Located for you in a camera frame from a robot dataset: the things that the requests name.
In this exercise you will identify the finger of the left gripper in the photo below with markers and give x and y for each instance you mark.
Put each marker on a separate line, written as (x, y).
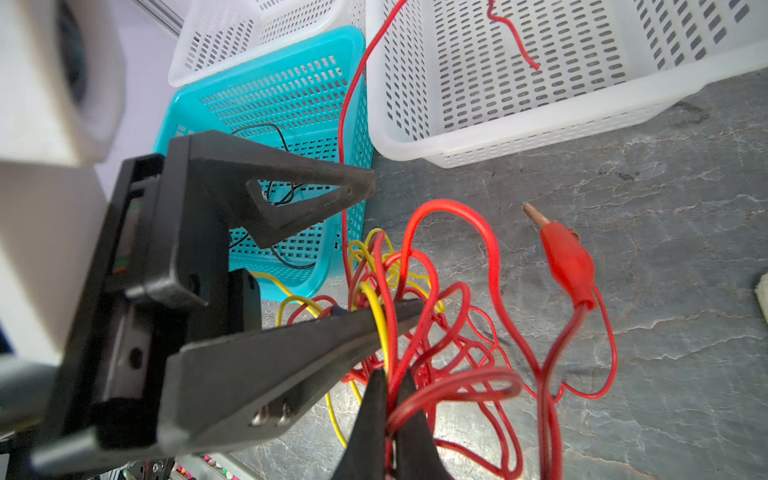
(232, 170)

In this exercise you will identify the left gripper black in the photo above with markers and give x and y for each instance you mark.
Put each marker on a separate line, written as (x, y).
(151, 368)

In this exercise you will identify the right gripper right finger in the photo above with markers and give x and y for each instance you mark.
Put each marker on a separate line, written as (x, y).
(416, 455)

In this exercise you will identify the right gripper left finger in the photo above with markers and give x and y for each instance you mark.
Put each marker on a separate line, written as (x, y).
(364, 457)

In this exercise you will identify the red alligator clip lead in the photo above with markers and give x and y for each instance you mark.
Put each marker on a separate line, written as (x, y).
(572, 267)

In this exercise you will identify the teal plastic basket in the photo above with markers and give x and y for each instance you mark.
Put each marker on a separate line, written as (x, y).
(290, 99)

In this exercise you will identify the white plastic basket left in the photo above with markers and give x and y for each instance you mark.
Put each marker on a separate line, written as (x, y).
(217, 35)

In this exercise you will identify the white plastic basket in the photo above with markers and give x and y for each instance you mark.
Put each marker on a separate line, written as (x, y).
(459, 82)
(217, 35)

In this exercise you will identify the white plastic basket right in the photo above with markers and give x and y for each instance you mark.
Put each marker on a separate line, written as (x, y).
(459, 82)

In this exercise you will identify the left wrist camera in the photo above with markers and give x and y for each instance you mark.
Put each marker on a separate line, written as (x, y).
(62, 99)

